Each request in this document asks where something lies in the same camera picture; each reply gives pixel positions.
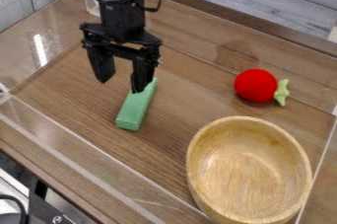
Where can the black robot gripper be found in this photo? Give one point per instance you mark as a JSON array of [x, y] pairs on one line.
[[120, 35]]

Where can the green rectangular block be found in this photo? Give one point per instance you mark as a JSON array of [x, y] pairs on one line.
[[133, 110]]

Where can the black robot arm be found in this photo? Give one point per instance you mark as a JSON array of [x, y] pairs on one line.
[[120, 36]]

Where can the light wooden bowl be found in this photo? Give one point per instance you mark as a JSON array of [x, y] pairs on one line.
[[247, 171]]

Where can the red plush tomato toy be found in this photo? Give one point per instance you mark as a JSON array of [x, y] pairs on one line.
[[257, 86]]

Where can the clear acrylic corner bracket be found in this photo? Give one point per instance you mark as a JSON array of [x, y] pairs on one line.
[[92, 7]]

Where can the black table leg bracket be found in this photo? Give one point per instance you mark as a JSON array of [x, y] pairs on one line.
[[41, 212]]

